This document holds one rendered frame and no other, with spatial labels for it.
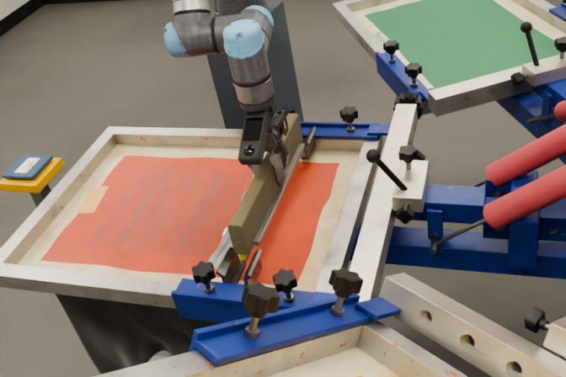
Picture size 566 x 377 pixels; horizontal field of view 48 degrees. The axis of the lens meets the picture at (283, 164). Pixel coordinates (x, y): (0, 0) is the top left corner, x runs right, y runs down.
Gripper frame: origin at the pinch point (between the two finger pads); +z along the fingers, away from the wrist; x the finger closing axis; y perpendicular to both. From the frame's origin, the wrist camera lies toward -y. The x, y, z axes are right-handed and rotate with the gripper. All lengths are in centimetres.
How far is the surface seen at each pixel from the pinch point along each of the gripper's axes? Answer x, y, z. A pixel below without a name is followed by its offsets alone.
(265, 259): -1.6, -14.3, 9.4
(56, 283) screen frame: 39.4, -29.5, 6.1
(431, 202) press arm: -34.4, -3.0, 0.9
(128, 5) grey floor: 268, 366, 107
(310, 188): -5.0, 9.6, 9.5
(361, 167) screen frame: -16.7, 13.9, 6.0
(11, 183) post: 79, 5, 10
